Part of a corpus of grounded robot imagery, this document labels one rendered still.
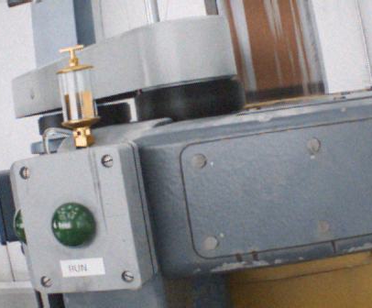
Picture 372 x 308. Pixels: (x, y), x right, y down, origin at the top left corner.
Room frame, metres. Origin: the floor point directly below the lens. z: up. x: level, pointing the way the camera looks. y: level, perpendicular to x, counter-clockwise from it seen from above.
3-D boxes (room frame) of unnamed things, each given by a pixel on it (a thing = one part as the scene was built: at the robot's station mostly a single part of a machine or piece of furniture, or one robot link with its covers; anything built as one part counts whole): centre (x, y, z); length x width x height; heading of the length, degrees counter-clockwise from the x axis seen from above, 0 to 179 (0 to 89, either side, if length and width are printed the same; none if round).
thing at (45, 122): (1.11, 0.12, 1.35); 0.12 x 0.12 x 0.04
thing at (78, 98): (0.64, 0.07, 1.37); 0.03 x 0.02 x 0.03; 78
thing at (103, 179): (0.58, 0.07, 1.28); 0.08 x 0.05 x 0.09; 78
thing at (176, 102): (0.75, -0.01, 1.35); 0.09 x 0.09 x 0.03
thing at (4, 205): (1.09, 0.22, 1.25); 0.10 x 0.08 x 0.12; 13
